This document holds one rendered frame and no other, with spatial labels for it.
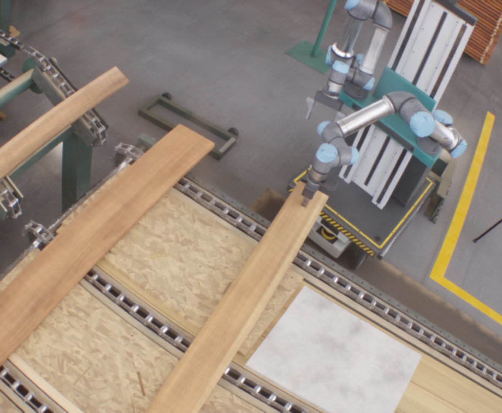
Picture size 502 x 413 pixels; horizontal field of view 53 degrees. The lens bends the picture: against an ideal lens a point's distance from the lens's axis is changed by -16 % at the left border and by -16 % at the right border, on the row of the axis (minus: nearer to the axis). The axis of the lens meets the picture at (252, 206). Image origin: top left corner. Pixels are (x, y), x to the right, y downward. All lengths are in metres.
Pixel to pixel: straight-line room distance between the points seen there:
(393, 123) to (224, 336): 1.51
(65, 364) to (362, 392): 1.11
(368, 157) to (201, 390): 1.99
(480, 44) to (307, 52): 2.50
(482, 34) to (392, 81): 3.85
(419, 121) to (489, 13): 4.39
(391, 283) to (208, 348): 1.86
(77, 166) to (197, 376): 1.43
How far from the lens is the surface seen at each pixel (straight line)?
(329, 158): 2.32
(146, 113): 4.07
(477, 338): 3.79
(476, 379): 2.51
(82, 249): 2.20
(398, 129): 3.02
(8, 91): 2.83
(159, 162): 2.54
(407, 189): 3.57
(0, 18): 4.99
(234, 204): 2.52
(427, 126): 2.49
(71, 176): 3.07
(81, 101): 2.73
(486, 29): 6.79
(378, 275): 3.65
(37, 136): 2.56
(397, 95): 2.53
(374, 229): 3.41
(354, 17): 2.77
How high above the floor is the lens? 2.65
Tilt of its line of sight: 46 degrees down
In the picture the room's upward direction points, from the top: 20 degrees clockwise
